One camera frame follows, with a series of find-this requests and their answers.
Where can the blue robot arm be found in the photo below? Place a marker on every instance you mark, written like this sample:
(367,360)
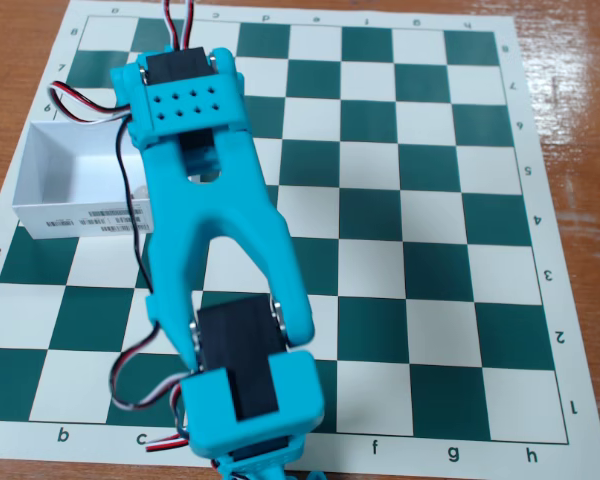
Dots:
(220,210)

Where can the white cardboard box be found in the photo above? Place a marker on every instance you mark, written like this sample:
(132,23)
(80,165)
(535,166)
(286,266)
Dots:
(55,165)

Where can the green white chessboard mat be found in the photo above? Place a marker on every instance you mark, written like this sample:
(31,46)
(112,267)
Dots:
(405,250)

